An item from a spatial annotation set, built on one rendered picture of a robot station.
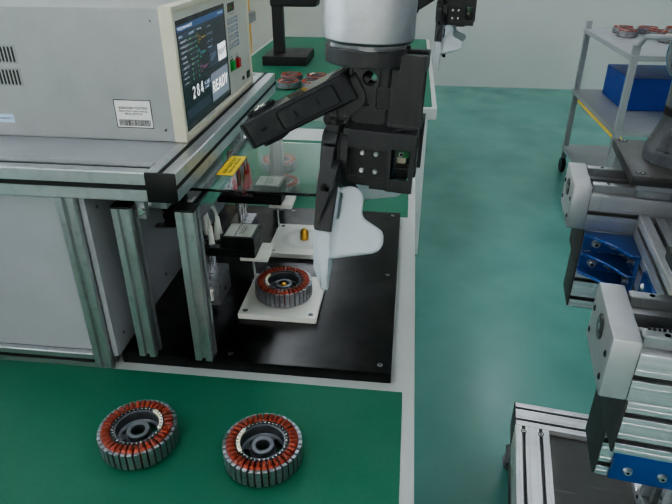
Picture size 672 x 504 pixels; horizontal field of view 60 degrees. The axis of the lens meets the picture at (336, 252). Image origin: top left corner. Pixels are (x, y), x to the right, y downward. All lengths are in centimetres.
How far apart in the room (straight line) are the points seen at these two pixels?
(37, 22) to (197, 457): 69
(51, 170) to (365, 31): 59
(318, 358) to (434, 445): 99
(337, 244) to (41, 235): 62
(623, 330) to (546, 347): 165
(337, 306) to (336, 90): 71
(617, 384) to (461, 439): 122
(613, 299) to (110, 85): 80
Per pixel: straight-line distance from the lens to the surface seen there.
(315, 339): 107
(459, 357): 230
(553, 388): 226
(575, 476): 170
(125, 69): 100
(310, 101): 51
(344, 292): 120
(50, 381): 112
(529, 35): 646
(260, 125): 53
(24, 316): 114
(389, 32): 48
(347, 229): 51
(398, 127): 51
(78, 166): 94
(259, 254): 112
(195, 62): 104
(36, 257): 106
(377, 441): 92
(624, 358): 80
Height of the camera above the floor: 142
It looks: 29 degrees down
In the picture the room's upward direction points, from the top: straight up
